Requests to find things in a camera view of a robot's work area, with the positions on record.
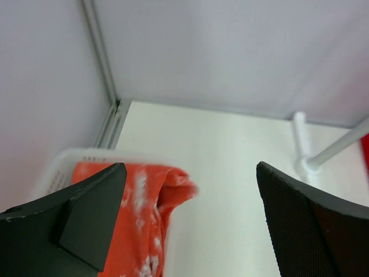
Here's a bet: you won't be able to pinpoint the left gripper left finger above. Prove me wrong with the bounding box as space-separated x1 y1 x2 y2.
1 163 127 276

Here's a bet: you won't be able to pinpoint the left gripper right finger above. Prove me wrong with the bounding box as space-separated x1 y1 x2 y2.
256 162 368 276

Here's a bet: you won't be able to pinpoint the orange white patterned trousers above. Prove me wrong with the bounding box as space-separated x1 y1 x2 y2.
71 162 199 277

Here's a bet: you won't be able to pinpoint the red trousers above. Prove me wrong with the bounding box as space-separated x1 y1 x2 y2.
360 133 369 179

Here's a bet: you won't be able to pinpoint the white plastic laundry basket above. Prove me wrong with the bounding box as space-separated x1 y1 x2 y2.
34 147 179 277

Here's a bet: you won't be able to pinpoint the white clothes rack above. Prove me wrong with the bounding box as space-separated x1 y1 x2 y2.
292 111 368 184

